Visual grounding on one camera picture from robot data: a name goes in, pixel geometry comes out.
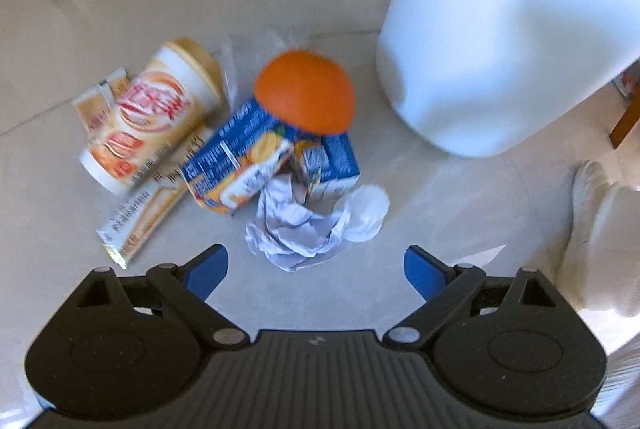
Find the clear plastic wrapper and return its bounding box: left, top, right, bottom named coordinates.
left=217, top=26, right=301, bottom=110

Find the white plastic trash bin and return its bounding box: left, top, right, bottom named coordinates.
left=376, top=0, right=637, bottom=158

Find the beige milk tea cup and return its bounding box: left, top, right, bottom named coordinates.
left=79, top=38, right=226, bottom=196

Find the white plastic cap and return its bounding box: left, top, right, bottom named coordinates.
left=342, top=184, right=391, bottom=243

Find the wooden chair leg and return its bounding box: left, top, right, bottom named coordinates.
left=610, top=96, right=640, bottom=149

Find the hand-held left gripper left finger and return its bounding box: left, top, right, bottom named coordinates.
left=61, top=244, right=251, bottom=351

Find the orange peel half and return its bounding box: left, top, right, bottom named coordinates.
left=253, top=50, right=357, bottom=136

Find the blue juice carton orange print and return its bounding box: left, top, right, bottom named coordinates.
left=181, top=98, right=296, bottom=217

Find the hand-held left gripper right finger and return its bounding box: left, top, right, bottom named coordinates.
left=382, top=245, right=577, bottom=351

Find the small blue juice carton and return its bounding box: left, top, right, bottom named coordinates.
left=292, top=129, right=362, bottom=202

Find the white cloth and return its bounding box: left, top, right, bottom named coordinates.
left=555, top=159, right=640, bottom=317

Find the long beige snack packet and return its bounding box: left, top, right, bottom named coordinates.
left=96, top=124, right=216, bottom=270

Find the white paper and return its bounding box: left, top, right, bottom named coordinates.
left=245, top=174, right=351, bottom=272

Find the beige sachet packet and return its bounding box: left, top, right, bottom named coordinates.
left=72, top=68, right=132, bottom=135

